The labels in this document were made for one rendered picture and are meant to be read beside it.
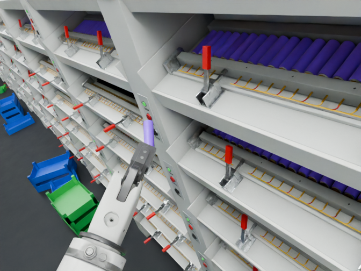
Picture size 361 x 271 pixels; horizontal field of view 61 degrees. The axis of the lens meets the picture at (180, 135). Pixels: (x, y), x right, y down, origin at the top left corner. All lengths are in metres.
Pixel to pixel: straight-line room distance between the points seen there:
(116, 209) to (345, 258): 0.33
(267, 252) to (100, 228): 0.42
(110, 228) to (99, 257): 0.04
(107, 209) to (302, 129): 0.28
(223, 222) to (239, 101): 0.41
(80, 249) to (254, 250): 0.43
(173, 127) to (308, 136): 0.36
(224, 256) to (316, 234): 0.50
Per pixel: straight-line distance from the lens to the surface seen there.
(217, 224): 0.82
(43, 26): 1.26
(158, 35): 0.62
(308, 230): 0.55
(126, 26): 0.59
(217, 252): 1.01
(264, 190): 0.60
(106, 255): 0.46
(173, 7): 0.47
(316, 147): 0.39
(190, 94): 0.55
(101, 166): 1.90
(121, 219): 0.46
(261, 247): 0.76
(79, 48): 1.10
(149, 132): 0.55
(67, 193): 2.15
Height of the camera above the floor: 1.35
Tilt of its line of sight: 33 degrees down
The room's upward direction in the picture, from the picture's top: 18 degrees counter-clockwise
